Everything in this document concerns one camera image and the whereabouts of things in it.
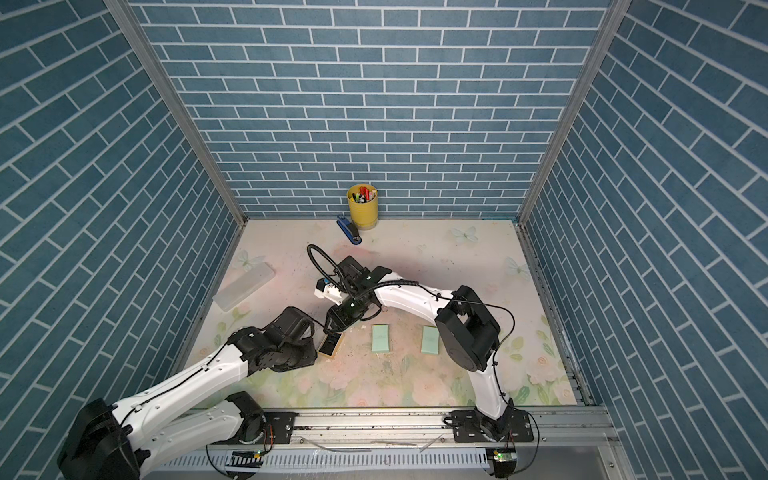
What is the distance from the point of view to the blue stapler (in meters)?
1.14

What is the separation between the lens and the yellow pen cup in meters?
1.10

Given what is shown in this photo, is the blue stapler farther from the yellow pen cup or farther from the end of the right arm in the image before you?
the end of the right arm

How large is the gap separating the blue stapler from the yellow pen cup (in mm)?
22
